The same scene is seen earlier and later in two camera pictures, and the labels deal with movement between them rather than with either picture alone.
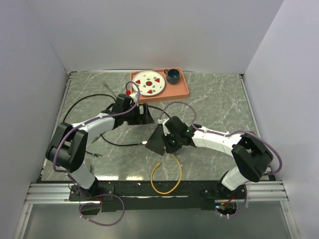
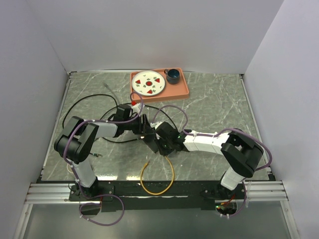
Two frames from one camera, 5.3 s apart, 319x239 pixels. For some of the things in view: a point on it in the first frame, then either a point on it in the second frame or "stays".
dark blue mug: [172, 75] stays
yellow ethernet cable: [178, 183] → [169, 186]
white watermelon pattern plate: [148, 82] stays
